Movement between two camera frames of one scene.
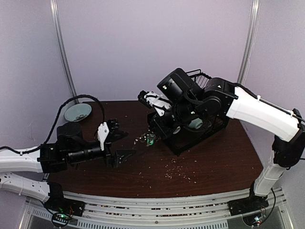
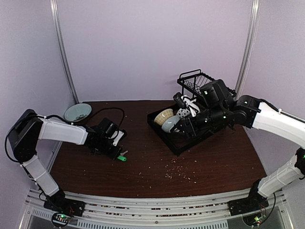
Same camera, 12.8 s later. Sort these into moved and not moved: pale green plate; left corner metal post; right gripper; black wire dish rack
Moved: right gripper
Not moved: pale green plate; black wire dish rack; left corner metal post
